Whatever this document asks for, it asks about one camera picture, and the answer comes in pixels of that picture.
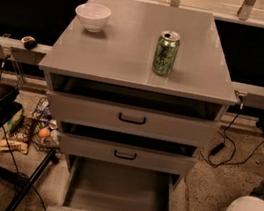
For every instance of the green chip bag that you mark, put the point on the green chip bag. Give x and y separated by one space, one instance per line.
14 121

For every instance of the grey bottom drawer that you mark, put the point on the grey bottom drawer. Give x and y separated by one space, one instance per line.
94 185

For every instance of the orange fruit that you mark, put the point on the orange fruit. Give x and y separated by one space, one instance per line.
44 133

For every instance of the wire basket with items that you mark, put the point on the wire basket with items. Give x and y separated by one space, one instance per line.
43 119

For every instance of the small black round object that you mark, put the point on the small black round object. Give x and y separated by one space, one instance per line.
29 42

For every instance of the grey top drawer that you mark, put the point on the grey top drawer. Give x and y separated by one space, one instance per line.
133 120

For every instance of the grey drawer cabinet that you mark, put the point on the grey drawer cabinet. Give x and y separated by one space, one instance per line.
115 65

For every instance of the white bowl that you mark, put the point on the white bowl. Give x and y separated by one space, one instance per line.
93 17

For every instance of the grey drawer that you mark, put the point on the grey drawer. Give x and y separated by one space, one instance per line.
133 120
125 155
94 185

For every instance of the grey middle drawer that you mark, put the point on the grey middle drawer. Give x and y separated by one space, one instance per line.
125 155

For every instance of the green soda can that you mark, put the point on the green soda can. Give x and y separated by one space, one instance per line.
167 48

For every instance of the snack bag on floor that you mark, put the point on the snack bag on floor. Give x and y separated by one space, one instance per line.
6 145

